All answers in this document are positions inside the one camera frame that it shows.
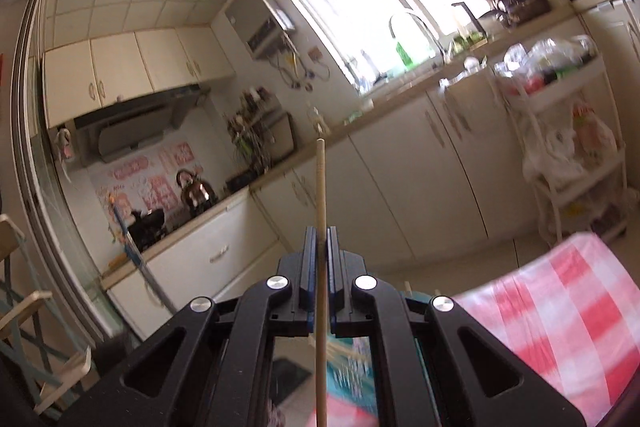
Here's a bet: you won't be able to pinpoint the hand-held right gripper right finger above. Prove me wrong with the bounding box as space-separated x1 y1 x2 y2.
326 226 586 427

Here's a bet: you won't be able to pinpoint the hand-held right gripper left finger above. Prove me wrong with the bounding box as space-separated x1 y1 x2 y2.
60 226 318 427

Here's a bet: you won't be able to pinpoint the teal plastic tray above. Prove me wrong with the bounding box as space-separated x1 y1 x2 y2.
326 291 437 414

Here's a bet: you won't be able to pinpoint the black tray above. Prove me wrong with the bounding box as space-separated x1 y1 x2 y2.
226 174 262 194

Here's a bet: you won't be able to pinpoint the white base cabinets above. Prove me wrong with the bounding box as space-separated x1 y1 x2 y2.
102 69 540 339

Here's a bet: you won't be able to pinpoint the steel kettle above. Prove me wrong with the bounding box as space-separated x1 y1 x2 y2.
176 169 217 215

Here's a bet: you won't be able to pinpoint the clear plastic bottle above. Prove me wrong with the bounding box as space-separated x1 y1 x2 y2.
306 104 329 136

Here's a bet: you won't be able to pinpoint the black wok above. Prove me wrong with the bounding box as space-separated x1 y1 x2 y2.
127 208 167 249

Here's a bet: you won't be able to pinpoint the red white checkered tablecloth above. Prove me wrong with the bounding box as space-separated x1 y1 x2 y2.
327 232 640 427

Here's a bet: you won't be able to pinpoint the grey range hood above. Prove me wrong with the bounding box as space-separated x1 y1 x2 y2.
74 84 212 164

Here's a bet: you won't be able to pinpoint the green dish soap bottle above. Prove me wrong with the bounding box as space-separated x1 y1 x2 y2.
396 41 418 68

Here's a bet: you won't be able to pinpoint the white plastic bag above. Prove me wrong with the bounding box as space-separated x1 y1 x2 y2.
522 127 577 194

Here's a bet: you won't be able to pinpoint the sliding glass door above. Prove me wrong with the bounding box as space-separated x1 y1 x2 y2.
12 0 127 344

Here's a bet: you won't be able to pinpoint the silver water heater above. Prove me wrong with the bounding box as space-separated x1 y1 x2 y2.
224 0 297 60

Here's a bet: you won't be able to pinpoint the chrome kitchen faucet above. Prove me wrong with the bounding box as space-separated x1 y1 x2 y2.
389 11 447 64

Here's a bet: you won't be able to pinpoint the pink hanging toy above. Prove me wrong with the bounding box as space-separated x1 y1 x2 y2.
55 127 77 164

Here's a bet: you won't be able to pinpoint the white folding stool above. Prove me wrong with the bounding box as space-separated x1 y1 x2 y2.
0 214 94 414

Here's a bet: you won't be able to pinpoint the white storage cart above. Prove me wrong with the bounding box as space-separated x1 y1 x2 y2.
494 54 629 244

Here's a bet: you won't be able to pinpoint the black faucet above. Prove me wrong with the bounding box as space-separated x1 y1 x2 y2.
451 2 487 40

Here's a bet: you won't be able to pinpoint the pink plastic bag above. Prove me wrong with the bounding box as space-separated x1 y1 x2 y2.
572 102 619 168

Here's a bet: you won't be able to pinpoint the clear plastic bags of food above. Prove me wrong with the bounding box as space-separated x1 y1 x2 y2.
494 36 599 94

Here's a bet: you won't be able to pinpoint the tall white cabinet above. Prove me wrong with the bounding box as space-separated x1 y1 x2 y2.
572 0 640 235

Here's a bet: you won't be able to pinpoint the wall utensil rack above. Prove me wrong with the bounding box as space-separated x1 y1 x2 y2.
227 87 282 174

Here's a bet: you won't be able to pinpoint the blue handled mop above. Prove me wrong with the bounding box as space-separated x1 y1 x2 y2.
107 192 179 314

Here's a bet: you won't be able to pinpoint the pink wall stickers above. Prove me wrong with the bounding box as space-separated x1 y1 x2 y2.
97 142 207 219

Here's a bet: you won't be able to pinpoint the white wall cabinets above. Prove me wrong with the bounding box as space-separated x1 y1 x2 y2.
42 26 237 130

